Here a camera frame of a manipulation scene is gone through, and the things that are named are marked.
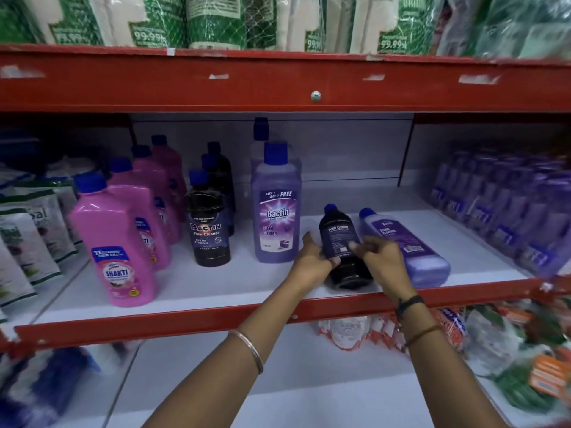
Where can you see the black wristband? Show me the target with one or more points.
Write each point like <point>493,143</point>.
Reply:
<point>408,303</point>

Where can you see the pile of green orange packets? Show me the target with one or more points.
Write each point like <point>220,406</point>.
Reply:
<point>522,352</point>

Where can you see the red metal shelf rack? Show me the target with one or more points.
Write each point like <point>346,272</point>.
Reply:
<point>267,80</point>

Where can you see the person's right hand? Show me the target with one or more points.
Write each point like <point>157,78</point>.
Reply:
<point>387,267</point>

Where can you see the person's left forearm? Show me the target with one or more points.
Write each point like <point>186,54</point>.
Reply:
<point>241,352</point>

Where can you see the row of green white pouches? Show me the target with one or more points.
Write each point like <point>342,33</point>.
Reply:
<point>31,236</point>

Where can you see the silver shelf bolt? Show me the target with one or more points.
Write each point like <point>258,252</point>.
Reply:
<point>316,96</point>

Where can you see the small black cleaner bottle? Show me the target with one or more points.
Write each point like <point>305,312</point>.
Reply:
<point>342,238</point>

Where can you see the person's right thumb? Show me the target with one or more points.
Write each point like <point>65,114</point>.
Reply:
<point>359,247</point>

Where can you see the person's left hand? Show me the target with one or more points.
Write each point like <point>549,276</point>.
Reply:
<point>310,267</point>

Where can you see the pile of red white packets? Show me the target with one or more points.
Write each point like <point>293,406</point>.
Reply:
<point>352,329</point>

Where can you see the person's left thumb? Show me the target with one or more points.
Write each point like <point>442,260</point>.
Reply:
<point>333,262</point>

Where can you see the row of green white packets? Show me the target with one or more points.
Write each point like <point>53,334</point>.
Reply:
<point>285,22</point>

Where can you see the pile of blue packets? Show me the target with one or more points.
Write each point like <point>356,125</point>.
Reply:
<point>35,383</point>

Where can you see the row of wrapped purple bottles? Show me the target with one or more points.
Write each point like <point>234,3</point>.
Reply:
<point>508,209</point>

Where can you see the person's right forearm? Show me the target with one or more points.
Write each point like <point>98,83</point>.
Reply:
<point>439,365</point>

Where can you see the silver bangle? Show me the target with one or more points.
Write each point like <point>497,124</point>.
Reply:
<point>250,349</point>

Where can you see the purple cleaner bottle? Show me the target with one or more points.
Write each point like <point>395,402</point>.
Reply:
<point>276,209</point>
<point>412,251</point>
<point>259,133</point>

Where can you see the pink cleaner bottle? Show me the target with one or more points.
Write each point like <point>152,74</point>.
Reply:
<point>111,254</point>
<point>171,160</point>
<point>147,204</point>
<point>165,182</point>

